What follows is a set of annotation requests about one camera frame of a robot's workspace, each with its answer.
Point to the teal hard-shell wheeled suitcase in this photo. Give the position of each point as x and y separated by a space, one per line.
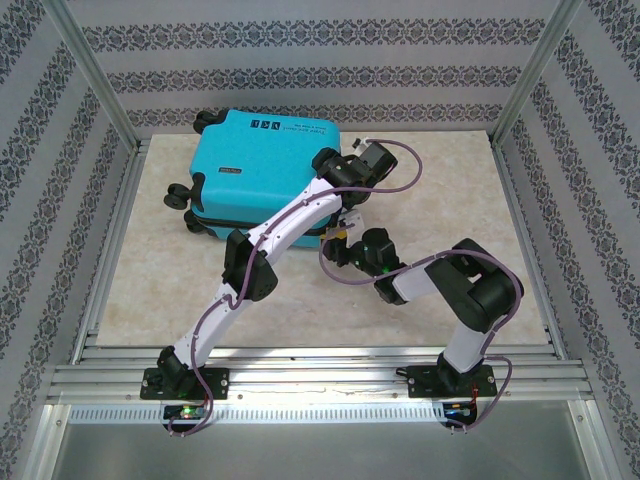
260 170

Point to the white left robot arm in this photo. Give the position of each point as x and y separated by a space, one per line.
290 220

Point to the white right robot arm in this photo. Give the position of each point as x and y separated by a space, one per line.
475 285

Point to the right controller circuit board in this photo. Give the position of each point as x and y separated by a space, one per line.
460 411

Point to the controller circuit board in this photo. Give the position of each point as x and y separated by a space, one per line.
460 411
187 412

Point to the left controller circuit board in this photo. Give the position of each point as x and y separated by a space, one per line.
187 412

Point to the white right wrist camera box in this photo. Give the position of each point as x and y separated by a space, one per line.
351 222

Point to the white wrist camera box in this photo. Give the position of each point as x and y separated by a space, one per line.
351 222
361 146

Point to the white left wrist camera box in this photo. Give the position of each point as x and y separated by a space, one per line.
361 146

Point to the aluminium rail beam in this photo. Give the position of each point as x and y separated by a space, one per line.
320 372

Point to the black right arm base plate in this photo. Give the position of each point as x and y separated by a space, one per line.
422 382

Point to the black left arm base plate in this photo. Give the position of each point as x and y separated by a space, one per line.
217 382

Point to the aluminium frame post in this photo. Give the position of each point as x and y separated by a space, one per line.
535 70
90 70

